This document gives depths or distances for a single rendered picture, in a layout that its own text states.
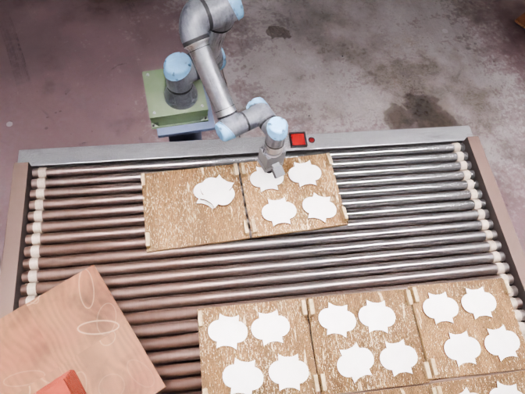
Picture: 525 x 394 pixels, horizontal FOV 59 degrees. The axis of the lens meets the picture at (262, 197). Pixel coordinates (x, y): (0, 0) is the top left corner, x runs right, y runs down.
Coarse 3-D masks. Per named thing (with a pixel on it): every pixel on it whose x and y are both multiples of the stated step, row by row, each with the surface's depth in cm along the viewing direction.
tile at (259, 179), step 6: (258, 168) 201; (252, 174) 200; (258, 174) 200; (264, 174) 200; (270, 174) 201; (252, 180) 198; (258, 180) 199; (264, 180) 199; (270, 180) 199; (276, 180) 200; (282, 180) 200; (258, 186) 197; (264, 186) 198; (270, 186) 198; (276, 186) 198
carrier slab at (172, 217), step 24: (216, 168) 201; (144, 192) 192; (168, 192) 193; (192, 192) 194; (240, 192) 197; (144, 216) 188; (168, 216) 189; (192, 216) 190; (216, 216) 191; (240, 216) 192; (168, 240) 184; (192, 240) 185; (216, 240) 186; (240, 240) 188
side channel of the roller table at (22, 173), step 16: (16, 176) 189; (32, 176) 195; (16, 192) 186; (16, 208) 183; (16, 224) 180; (16, 240) 177; (16, 256) 174; (16, 272) 172; (0, 288) 169; (16, 288) 170; (0, 304) 166; (16, 304) 169
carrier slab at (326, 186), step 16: (288, 160) 206; (304, 160) 207; (320, 160) 207; (256, 192) 197; (272, 192) 198; (288, 192) 199; (304, 192) 199; (320, 192) 200; (336, 192) 201; (256, 208) 194; (336, 208) 198; (256, 224) 191; (272, 224) 191; (288, 224) 192; (304, 224) 193; (320, 224) 193; (336, 224) 194
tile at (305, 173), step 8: (296, 168) 203; (304, 168) 203; (312, 168) 204; (288, 176) 202; (296, 176) 201; (304, 176) 202; (312, 176) 202; (320, 176) 203; (304, 184) 200; (312, 184) 201
